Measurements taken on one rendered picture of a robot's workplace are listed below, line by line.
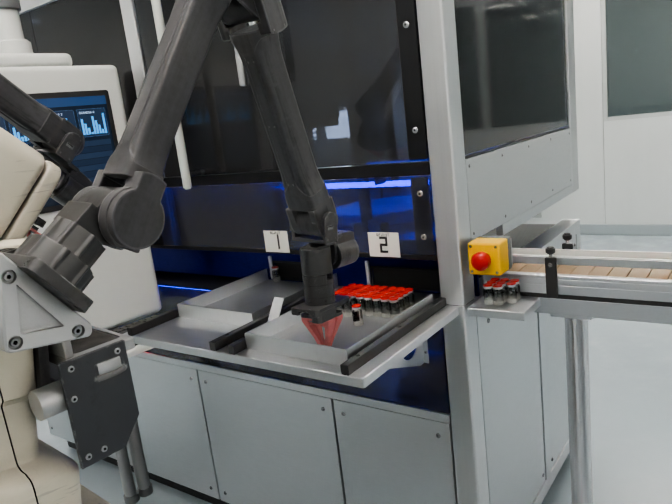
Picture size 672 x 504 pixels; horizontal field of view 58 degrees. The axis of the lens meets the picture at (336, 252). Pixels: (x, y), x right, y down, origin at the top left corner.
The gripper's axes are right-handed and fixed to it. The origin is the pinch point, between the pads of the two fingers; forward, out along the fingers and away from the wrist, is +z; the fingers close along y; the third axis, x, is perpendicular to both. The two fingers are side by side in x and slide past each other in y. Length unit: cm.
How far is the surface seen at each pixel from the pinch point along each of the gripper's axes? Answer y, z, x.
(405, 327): 16.8, 0.2, -7.8
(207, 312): 9.3, -0.6, 43.2
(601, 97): 493, -56, 63
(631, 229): 497, 62, 41
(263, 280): 41, 0, 54
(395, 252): 35.1, -11.3, 4.4
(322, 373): -4.0, 3.2, -2.0
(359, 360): -0.4, 1.1, -8.0
